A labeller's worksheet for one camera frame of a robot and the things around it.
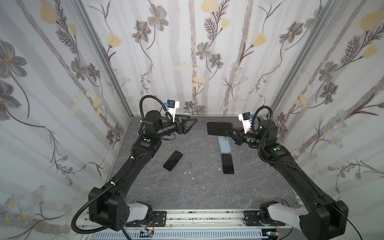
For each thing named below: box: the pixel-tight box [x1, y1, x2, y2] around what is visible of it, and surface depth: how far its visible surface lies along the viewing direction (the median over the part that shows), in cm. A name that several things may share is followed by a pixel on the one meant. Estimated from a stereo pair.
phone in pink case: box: [162, 150, 184, 173], surface depth 97 cm
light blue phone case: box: [217, 135, 232, 154], surface depth 103 cm
